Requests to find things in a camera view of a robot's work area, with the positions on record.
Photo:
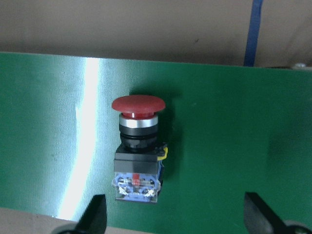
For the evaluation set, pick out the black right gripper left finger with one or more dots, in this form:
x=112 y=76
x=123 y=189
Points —
x=94 y=219

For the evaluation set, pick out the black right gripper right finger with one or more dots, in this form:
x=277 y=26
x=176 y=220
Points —
x=259 y=218

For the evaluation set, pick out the red push button switch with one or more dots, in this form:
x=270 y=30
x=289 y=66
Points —
x=138 y=161

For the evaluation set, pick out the green conveyor belt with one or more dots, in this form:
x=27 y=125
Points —
x=229 y=130

